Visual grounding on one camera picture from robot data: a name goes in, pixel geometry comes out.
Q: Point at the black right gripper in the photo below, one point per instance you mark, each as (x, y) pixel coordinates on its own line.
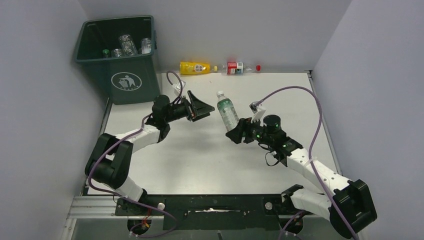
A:
(244, 124)

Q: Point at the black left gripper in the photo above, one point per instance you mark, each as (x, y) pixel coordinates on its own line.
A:
(198, 110)

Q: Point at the green tinted bottle white cap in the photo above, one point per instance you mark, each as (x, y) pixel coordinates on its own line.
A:
(227, 111)

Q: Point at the clear unlabelled bottle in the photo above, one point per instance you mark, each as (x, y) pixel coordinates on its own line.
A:
(127, 44)

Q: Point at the blue label crushed bottle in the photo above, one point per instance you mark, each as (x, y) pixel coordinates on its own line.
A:
(117, 53)

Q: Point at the dark green label bottle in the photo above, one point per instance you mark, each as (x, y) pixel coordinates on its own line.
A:
(106, 53)

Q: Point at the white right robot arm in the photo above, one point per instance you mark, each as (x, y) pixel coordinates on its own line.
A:
(346, 204)

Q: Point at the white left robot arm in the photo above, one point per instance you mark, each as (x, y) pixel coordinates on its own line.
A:
(110, 160)

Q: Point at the dark green trash bin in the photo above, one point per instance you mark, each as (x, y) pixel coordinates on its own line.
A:
(128, 79)

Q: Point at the yellow juice bottle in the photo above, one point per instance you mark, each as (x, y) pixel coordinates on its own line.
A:
(196, 68)

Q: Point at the red label bottle red cap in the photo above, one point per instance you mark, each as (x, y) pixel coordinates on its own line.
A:
(239, 68)

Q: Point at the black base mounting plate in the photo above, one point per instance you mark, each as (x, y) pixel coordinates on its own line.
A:
(211, 211)

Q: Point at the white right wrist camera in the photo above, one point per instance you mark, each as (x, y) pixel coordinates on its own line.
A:
(258, 111)

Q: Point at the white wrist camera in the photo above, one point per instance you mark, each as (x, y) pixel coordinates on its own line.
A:
(178, 87)
(258, 111)

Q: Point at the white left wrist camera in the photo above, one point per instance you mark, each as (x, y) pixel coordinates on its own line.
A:
(178, 87)

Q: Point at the aluminium frame rail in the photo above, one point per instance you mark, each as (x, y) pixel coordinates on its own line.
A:
(87, 207)

